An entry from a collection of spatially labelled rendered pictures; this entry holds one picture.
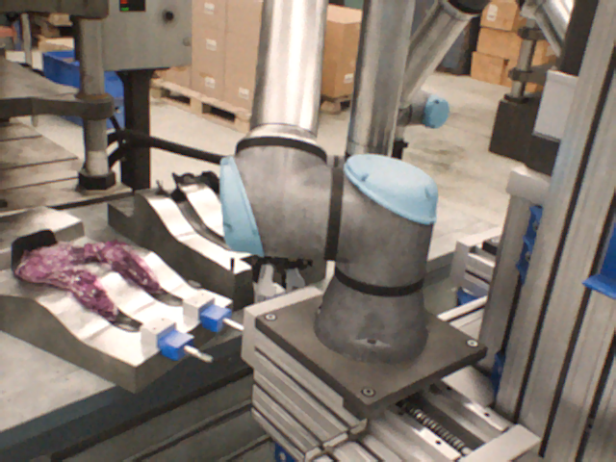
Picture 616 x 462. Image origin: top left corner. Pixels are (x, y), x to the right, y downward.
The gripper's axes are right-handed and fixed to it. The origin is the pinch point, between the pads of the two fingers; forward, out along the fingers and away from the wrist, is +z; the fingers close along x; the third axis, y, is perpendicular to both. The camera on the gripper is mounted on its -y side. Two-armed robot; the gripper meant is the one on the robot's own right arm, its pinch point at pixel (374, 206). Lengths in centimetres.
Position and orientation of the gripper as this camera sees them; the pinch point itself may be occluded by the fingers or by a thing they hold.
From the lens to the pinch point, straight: 187.3
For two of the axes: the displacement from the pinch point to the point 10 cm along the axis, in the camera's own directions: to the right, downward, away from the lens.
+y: 5.7, 4.0, -7.2
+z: -0.9, 9.0, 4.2
